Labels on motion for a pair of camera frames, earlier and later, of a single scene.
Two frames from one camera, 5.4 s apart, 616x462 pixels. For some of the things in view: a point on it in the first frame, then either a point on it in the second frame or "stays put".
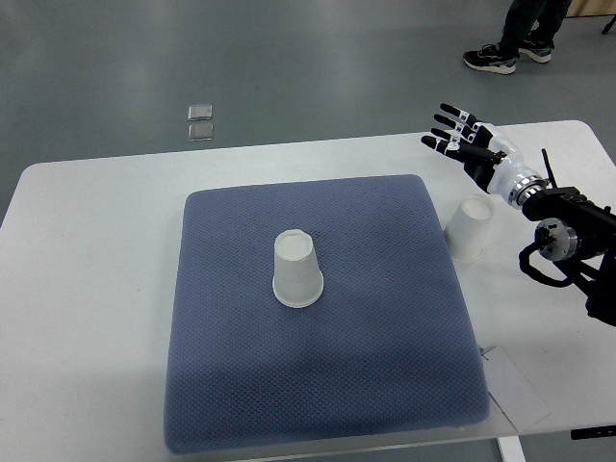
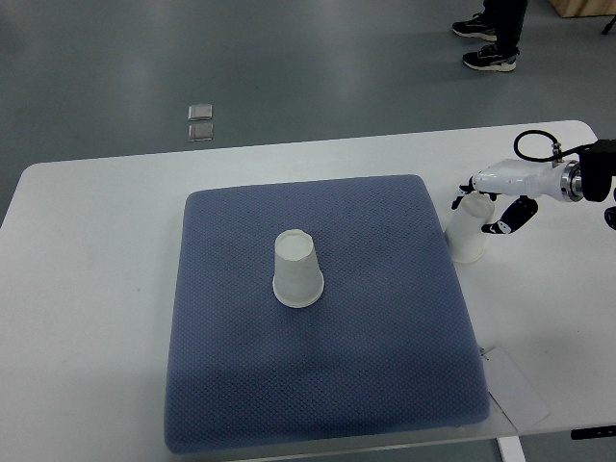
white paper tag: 510,390 stays put
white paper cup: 467,230 stays put
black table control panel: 593,432 stays put
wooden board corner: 586,8 stays put
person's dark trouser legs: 523,14 → 506,16
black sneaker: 539,52 → 477,27
